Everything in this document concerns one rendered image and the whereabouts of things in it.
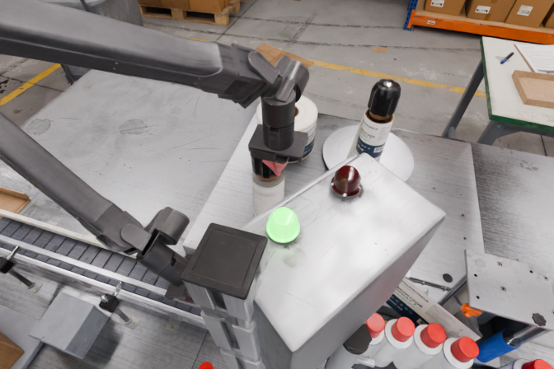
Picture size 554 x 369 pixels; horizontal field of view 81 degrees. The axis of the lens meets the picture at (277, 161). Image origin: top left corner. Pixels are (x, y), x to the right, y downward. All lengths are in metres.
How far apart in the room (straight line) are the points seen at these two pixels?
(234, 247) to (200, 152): 1.03
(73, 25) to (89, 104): 1.21
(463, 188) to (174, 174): 0.96
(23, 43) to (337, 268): 0.37
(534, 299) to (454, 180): 0.56
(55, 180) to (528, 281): 0.85
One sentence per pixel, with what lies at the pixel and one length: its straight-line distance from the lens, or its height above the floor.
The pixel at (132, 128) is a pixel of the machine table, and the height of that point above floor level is 0.83.
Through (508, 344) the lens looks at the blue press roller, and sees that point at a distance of 0.78.
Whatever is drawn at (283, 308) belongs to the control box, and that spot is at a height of 1.47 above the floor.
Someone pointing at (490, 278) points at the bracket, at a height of 1.14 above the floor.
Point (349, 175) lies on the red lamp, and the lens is 0.28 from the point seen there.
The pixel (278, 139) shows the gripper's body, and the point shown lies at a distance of 0.57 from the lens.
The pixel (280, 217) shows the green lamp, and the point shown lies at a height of 1.50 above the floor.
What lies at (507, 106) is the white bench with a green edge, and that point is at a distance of 1.79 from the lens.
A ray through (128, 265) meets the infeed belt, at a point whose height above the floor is 0.88.
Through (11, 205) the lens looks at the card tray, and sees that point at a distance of 1.36.
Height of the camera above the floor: 1.70
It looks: 48 degrees down
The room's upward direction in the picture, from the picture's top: straight up
